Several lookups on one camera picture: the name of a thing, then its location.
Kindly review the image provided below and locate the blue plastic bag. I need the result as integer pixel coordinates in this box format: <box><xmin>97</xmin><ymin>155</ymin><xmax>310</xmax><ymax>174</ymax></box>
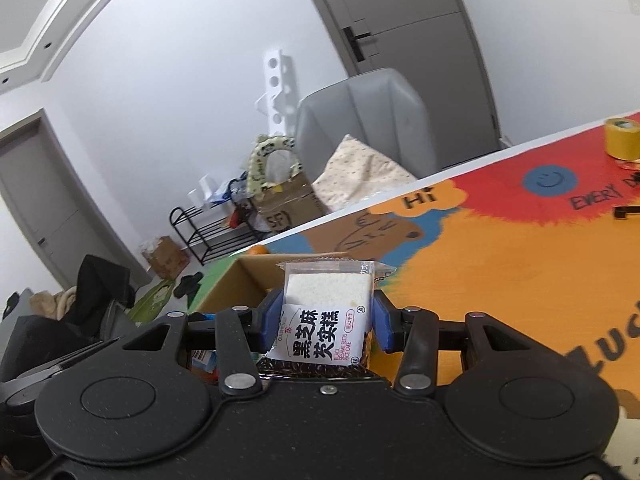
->
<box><xmin>220</xmin><ymin>175</ymin><xmax>248</xmax><ymax>203</ymax></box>

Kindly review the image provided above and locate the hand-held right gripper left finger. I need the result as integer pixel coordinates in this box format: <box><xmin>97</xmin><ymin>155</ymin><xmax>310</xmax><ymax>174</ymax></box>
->
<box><xmin>121</xmin><ymin>289</ymin><xmax>284</xmax><ymax>397</ymax></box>

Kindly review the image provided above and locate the brown cardboard box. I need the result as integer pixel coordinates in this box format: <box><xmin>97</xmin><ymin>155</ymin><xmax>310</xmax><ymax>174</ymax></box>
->
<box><xmin>187</xmin><ymin>251</ymin><xmax>351</xmax><ymax>386</ymax></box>

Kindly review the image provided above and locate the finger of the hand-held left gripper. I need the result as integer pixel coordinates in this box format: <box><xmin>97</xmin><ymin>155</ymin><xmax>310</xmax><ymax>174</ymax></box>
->
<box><xmin>14</xmin><ymin>338</ymin><xmax>124</xmax><ymax>387</ymax></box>

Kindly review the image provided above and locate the grey upholstered chair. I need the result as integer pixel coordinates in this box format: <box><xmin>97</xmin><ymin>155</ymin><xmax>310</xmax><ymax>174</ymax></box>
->
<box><xmin>294</xmin><ymin>67</ymin><xmax>441</xmax><ymax>181</ymax></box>

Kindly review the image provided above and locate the panda print ring pillow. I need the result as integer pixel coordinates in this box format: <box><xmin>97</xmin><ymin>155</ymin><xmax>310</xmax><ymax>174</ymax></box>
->
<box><xmin>243</xmin><ymin>132</ymin><xmax>305</xmax><ymax>196</ymax></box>

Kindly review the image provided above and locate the black clothing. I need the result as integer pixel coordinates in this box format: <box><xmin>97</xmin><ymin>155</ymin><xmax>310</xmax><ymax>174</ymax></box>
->
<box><xmin>65</xmin><ymin>255</ymin><xmax>138</xmax><ymax>326</ymax></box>

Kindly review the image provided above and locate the green bag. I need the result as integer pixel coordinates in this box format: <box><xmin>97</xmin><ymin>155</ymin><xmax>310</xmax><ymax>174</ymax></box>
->
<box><xmin>125</xmin><ymin>280</ymin><xmax>176</xmax><ymax>321</ymax></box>

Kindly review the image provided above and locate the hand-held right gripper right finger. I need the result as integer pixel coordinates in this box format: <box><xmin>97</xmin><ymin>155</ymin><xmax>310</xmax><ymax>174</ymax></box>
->
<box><xmin>373</xmin><ymin>290</ymin><xmax>527</xmax><ymax>395</ymax></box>

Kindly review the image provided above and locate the black metal shoe rack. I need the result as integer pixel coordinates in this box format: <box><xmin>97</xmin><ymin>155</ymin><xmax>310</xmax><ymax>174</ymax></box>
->
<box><xmin>169</xmin><ymin>205</ymin><xmax>273</xmax><ymax>266</ymax></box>

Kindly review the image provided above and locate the black door handle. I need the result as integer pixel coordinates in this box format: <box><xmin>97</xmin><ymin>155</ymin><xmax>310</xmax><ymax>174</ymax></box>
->
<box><xmin>343</xmin><ymin>25</ymin><xmax>373</xmax><ymax>63</ymax></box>

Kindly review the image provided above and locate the yellow tape roll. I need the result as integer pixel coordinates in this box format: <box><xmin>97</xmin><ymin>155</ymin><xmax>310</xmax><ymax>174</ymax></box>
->
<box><xmin>604</xmin><ymin>117</ymin><xmax>640</xmax><ymax>161</ymax></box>

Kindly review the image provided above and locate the small cardboard carton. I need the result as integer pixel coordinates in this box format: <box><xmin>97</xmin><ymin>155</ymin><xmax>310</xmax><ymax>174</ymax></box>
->
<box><xmin>141</xmin><ymin>236</ymin><xmax>191</xmax><ymax>278</ymax></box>

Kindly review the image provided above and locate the dotted cream cushion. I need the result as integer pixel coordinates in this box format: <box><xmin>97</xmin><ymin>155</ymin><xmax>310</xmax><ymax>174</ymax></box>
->
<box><xmin>312</xmin><ymin>135</ymin><xmax>418</xmax><ymax>211</ymax></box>

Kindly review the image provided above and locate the marked cardboard carton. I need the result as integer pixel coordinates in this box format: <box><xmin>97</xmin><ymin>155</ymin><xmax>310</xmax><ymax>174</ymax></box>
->
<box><xmin>250</xmin><ymin>170</ymin><xmax>331</xmax><ymax>233</ymax></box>

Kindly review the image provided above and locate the beige cloth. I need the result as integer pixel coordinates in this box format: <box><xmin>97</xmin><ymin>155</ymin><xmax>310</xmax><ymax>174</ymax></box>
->
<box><xmin>29</xmin><ymin>286</ymin><xmax>78</xmax><ymax>321</ymax></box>

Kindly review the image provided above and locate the white perforated rack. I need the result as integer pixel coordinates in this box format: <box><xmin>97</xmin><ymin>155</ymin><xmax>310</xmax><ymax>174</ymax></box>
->
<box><xmin>255</xmin><ymin>50</ymin><xmax>301</xmax><ymax>136</ymax></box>

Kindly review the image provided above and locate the black shoe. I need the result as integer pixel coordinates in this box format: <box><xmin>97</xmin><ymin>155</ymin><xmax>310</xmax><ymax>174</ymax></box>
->
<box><xmin>172</xmin><ymin>272</ymin><xmax>205</xmax><ymax>298</ymax></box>

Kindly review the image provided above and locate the black white rice cake packet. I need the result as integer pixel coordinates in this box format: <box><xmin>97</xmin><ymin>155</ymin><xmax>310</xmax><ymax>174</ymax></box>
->
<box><xmin>257</xmin><ymin>259</ymin><xmax>396</xmax><ymax>378</ymax></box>

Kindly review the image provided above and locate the grey side door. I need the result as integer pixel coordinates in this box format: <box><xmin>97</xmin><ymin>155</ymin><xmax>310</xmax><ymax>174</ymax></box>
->
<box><xmin>0</xmin><ymin>110</ymin><xmax>151</xmax><ymax>291</ymax></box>

